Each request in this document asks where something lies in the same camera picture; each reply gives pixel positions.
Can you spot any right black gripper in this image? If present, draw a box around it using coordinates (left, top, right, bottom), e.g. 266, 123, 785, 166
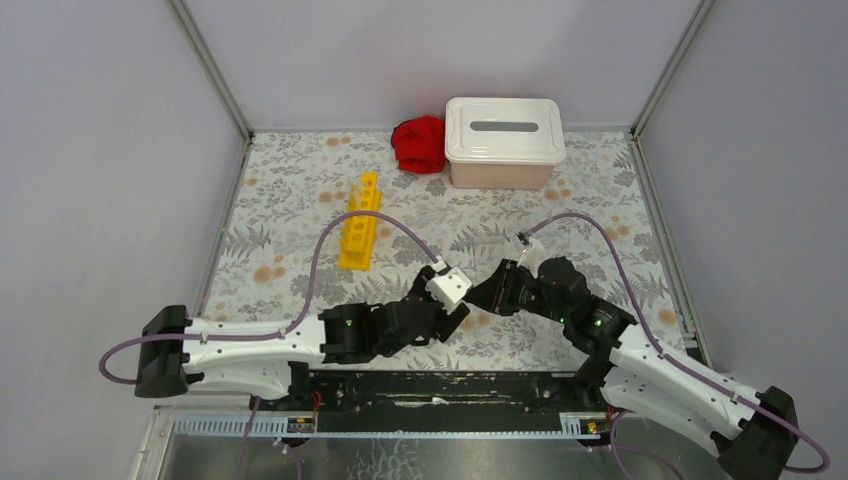
463, 260, 569, 326

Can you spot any yellow test tube rack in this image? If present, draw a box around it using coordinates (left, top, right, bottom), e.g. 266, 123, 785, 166
338, 172, 382, 271

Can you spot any white plastic box lid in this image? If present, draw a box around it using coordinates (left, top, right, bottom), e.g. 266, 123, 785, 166
445, 97, 566, 166

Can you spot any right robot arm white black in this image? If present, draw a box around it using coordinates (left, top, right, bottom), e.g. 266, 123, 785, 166
465, 257, 798, 479

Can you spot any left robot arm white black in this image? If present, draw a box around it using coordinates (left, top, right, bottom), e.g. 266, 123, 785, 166
134, 264, 472, 411

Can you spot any clear plastic container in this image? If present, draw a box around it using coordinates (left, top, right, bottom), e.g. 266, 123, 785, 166
471, 236, 514, 269

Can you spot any floral table mat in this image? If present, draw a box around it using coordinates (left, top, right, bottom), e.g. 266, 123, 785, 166
201, 132, 685, 348

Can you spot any red cloth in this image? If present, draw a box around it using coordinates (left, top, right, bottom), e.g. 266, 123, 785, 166
390, 116, 447, 174

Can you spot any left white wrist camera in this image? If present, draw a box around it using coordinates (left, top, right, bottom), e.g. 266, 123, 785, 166
425, 257, 473, 313

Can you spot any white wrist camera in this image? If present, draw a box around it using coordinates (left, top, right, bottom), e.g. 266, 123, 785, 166
517, 231, 546, 275
425, 257, 473, 313

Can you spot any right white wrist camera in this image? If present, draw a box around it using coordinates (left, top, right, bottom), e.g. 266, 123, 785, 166
517, 231, 546, 275

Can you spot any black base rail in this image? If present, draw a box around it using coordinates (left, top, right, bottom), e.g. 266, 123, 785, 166
259, 370, 617, 426

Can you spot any white slotted cable duct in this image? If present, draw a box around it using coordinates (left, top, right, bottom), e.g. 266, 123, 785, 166
172, 413, 617, 440

